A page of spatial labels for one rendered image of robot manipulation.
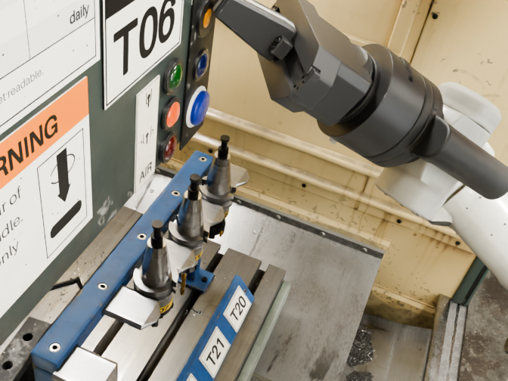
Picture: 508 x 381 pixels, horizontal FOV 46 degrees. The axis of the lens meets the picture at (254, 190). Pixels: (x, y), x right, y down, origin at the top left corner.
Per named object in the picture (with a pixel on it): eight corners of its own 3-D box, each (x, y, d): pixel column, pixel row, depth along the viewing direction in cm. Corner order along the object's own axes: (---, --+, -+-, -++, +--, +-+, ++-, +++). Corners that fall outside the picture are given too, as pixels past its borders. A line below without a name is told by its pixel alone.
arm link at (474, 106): (447, 74, 53) (435, 89, 66) (390, 159, 55) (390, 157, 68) (512, 113, 52) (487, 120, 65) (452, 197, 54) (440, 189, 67)
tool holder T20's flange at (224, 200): (204, 181, 105) (205, 170, 103) (237, 190, 104) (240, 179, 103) (193, 204, 100) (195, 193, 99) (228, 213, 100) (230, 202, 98)
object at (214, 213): (229, 211, 99) (229, 207, 99) (215, 230, 95) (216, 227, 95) (190, 196, 100) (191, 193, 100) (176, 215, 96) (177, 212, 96)
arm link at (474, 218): (456, 122, 88) (567, 239, 83) (388, 180, 91) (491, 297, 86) (456, 109, 78) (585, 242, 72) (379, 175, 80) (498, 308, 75)
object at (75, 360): (126, 369, 75) (126, 365, 74) (103, 404, 71) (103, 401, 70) (77, 347, 76) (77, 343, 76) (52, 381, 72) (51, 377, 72)
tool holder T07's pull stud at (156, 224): (156, 236, 81) (156, 217, 79) (165, 242, 80) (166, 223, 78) (147, 243, 80) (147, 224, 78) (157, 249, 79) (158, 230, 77)
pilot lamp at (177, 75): (184, 85, 44) (186, 58, 43) (170, 98, 43) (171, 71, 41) (176, 82, 44) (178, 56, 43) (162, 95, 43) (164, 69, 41)
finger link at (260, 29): (233, -18, 43) (296, 27, 46) (207, 17, 44) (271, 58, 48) (236, -8, 42) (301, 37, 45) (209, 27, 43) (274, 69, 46)
